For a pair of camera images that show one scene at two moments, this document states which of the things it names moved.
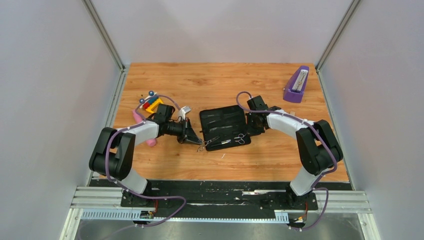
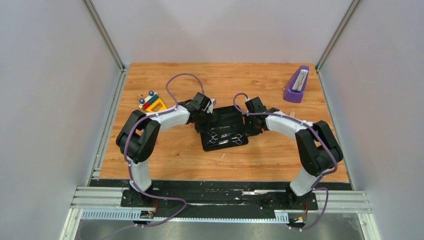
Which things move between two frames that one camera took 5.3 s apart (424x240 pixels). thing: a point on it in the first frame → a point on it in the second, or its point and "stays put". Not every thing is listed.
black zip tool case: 224,127 stays put
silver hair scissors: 204,143 → 212,134
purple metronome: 294,88 stays put
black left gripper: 188,133 → 207,127
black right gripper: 250,131 stays put
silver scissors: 240,136 stays put
